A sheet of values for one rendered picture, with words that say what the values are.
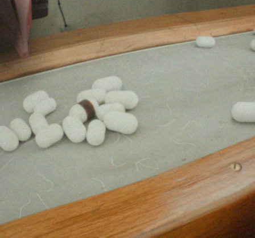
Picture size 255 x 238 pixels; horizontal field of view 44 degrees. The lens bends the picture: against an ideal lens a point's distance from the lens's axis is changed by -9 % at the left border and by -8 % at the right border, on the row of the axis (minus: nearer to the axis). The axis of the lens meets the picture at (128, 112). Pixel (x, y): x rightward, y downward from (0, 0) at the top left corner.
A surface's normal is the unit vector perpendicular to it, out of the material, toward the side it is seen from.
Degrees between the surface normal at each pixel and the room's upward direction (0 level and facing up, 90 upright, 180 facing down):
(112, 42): 45
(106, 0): 90
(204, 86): 0
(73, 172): 0
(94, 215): 0
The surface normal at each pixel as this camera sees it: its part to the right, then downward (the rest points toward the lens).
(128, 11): 0.44, 0.44
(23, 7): 0.35, -0.03
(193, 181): -0.04, -0.86
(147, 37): 0.26, -0.29
